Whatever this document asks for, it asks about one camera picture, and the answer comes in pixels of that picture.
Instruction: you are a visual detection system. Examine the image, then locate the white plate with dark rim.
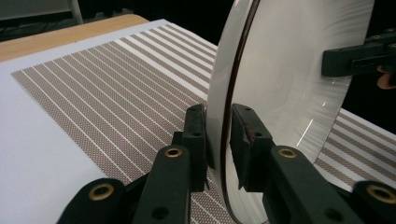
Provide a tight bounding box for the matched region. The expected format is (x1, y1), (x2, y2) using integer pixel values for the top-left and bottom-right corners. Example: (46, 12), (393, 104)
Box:
(206, 0), (376, 224)

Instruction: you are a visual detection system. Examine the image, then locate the brown striped placemat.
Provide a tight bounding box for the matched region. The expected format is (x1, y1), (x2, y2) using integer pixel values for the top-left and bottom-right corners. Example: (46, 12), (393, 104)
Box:
(10, 22), (396, 224)

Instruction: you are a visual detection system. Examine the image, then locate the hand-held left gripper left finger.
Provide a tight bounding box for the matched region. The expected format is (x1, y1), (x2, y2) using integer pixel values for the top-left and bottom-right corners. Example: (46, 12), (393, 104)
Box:
(181, 104), (208, 192)

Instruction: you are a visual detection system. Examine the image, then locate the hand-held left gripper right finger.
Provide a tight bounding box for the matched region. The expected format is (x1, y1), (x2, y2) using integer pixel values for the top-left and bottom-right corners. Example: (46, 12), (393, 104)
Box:
(229, 103), (276, 192)

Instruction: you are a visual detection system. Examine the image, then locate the wooden table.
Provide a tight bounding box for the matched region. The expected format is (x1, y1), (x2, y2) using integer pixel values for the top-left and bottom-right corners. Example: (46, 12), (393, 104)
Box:
(0, 13), (151, 63)

